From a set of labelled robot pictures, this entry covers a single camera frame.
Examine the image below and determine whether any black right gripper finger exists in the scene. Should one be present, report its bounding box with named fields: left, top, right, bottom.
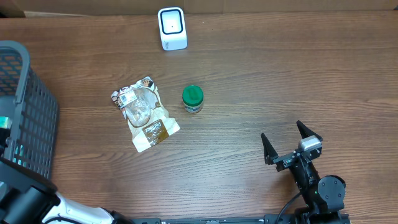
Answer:
left=296, top=120, right=323, bottom=141
left=261, top=133, right=279, bottom=165

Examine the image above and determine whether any green lid spice jar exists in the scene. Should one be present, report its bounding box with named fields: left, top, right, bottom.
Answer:
left=182, top=85, right=204, bottom=113

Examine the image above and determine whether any brown white snack pouch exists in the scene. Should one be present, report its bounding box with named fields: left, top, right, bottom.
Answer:
left=111, top=77, right=180, bottom=152

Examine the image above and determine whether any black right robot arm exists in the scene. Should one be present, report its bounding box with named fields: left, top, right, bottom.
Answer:
left=261, top=121, right=351, bottom=224

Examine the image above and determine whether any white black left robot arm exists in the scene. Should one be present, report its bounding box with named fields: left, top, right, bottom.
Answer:
left=1, top=158, right=134, bottom=224

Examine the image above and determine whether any white barcode scanner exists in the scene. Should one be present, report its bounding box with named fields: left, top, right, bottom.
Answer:
left=157, top=7, right=188, bottom=51

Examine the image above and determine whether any grey plastic mesh basket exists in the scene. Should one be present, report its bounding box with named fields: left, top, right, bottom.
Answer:
left=1, top=40, right=59, bottom=179

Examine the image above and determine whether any teal box in basket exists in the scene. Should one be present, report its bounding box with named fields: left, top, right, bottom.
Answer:
left=0, top=116, right=12, bottom=129

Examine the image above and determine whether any brown cardboard backdrop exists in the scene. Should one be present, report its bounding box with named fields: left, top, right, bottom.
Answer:
left=1, top=0, right=397, bottom=17

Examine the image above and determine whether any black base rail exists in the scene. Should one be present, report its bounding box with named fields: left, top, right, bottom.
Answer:
left=132, top=214, right=299, bottom=224

